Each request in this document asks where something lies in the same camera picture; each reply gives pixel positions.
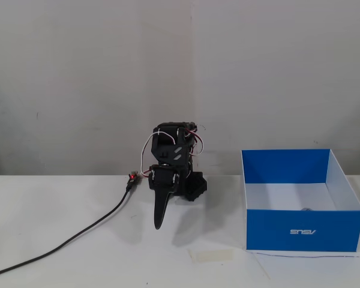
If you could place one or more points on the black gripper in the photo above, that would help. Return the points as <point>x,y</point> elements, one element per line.
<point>164,179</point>

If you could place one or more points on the gray block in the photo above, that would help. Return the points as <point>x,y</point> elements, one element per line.
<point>306,209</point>

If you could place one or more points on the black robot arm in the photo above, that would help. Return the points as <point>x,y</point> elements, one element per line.
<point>174,147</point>

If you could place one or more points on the blue cardboard box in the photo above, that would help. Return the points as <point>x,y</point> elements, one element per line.
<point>300,228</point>

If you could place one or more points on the small controller board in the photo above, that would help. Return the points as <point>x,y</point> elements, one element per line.
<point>132,177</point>

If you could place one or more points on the clear tape strip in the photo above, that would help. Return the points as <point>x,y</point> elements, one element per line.
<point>213,256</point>

